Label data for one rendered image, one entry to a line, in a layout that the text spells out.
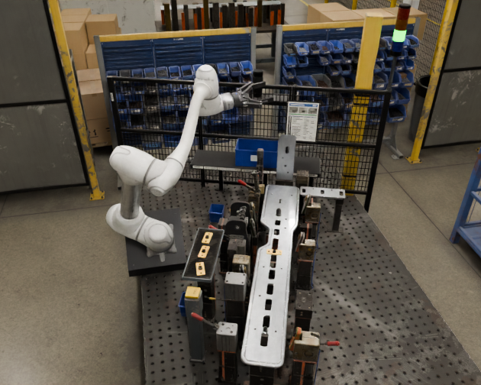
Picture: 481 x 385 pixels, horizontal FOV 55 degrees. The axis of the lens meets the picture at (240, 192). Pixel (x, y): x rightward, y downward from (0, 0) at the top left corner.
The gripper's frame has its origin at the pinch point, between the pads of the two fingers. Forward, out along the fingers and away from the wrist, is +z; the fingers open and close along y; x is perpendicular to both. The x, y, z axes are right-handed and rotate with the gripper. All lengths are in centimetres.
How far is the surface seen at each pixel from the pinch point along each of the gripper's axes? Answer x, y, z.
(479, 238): -175, 43, 173
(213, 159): -77, -30, -31
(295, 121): -55, -26, 28
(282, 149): -53, -3, 11
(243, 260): -39, 75, -38
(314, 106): -44, -25, 41
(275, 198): -68, 23, -3
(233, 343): -33, 117, -55
